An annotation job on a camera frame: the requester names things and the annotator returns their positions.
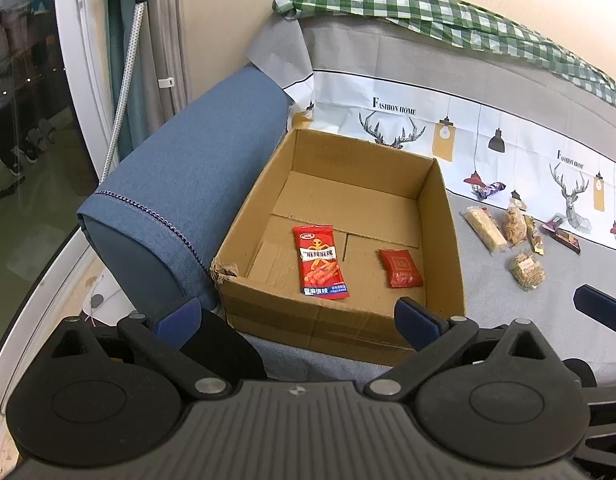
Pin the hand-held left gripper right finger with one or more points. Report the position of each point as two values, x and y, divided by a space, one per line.
418 317

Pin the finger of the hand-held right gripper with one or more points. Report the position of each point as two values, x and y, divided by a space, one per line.
600 307

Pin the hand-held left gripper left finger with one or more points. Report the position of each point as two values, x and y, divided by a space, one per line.
175 317

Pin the dark brown cracker packet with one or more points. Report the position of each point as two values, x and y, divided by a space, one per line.
568 240

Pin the purple candy wrapper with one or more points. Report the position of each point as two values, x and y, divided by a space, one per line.
491 189

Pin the cardboard box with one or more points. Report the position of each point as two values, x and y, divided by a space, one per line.
328 195

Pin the clear bag of fried snacks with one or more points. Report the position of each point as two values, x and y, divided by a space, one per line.
514 224

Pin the small red snack packet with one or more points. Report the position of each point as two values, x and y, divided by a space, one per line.
400 267

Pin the clear nut brittle packet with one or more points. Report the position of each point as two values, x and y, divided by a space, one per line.
527 270

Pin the purple and white snack packet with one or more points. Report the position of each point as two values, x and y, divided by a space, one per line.
554 222

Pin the narrow orange brown snack packet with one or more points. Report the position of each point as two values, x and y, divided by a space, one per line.
534 236

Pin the pale wafer packet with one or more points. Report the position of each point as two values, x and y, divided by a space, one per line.
484 230

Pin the long red snack packet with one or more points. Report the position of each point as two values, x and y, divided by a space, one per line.
318 260

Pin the blue sofa armrest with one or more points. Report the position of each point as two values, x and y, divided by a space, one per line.
187 160

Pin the dark shoe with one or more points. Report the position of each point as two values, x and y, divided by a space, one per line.
10 161

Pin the grey shoe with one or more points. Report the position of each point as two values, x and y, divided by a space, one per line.
40 134

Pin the white curtain clip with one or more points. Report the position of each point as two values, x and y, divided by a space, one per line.
165 82

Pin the grey green curtain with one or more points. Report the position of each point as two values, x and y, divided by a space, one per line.
160 35

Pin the green checkered cloth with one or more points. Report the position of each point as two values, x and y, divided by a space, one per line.
413 5

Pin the hanging clothes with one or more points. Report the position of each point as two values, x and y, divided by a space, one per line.
12 10

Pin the white window frame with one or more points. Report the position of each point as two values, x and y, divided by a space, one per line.
82 60

